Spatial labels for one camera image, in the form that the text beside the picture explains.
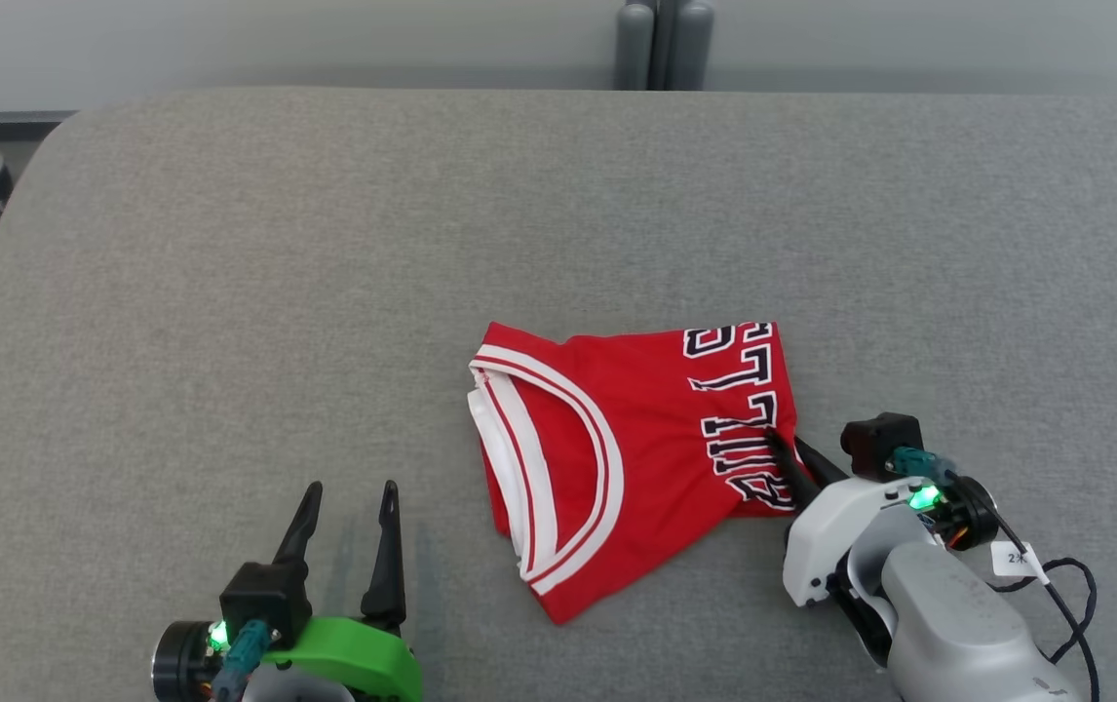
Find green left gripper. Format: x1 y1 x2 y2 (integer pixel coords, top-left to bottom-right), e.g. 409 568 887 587
151 480 423 702

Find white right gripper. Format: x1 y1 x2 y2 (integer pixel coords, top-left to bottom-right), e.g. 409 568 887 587
763 427 1000 605

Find red basketball jersey white trim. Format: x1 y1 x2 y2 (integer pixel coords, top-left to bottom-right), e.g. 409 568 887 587
468 320 801 625

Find teal camera cable connector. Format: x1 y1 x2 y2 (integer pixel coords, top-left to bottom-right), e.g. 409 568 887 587
892 447 957 481
212 622 275 702

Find white cable label tag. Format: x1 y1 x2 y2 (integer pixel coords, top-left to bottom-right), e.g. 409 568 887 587
990 541 1050 586

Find thin black cable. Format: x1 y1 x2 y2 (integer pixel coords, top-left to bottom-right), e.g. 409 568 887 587
987 502 1101 702

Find grey double metal post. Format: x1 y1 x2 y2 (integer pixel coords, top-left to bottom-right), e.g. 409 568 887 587
614 0 715 92

